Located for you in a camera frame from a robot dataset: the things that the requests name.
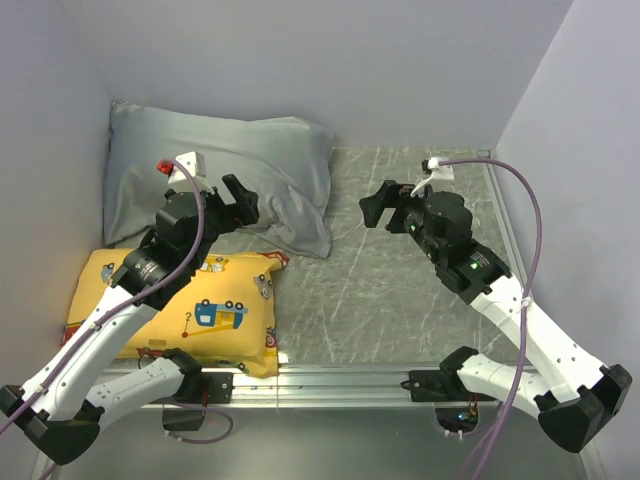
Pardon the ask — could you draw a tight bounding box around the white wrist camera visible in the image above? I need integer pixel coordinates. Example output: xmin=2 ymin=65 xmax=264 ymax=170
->
xmin=411 ymin=156 xmax=454 ymax=197
xmin=156 ymin=151 xmax=212 ymax=192

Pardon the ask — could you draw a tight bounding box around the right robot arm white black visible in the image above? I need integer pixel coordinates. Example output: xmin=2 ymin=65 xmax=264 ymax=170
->
xmin=359 ymin=180 xmax=632 ymax=453

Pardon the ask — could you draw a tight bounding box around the aluminium mounting rail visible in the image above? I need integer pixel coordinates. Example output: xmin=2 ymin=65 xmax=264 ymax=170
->
xmin=203 ymin=364 xmax=437 ymax=409

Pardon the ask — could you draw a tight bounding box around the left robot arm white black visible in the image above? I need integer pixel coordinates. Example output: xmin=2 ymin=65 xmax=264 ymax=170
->
xmin=1 ymin=175 xmax=259 ymax=465

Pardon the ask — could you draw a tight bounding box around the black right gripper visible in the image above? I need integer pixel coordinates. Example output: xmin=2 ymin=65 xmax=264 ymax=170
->
xmin=360 ymin=179 xmax=445 ymax=264

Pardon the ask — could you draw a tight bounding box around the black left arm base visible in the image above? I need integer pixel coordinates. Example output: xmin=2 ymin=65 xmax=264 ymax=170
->
xmin=162 ymin=348 xmax=233 ymax=438

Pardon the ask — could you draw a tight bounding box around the yellow cartoon print pillow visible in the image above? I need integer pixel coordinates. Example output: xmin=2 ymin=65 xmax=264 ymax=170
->
xmin=60 ymin=248 xmax=291 ymax=380

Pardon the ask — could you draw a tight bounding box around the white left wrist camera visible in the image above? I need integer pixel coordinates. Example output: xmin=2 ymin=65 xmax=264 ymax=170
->
xmin=156 ymin=151 xmax=212 ymax=192

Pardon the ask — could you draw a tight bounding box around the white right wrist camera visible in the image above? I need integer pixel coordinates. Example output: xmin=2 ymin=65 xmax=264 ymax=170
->
xmin=411 ymin=156 xmax=454 ymax=197

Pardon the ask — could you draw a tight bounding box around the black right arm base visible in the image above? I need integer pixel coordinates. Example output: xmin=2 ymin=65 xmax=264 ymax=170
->
xmin=399 ymin=347 xmax=501 ymax=436

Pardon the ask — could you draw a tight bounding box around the grey pillowcase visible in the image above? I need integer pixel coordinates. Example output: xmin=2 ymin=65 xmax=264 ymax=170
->
xmin=103 ymin=102 xmax=333 ymax=258

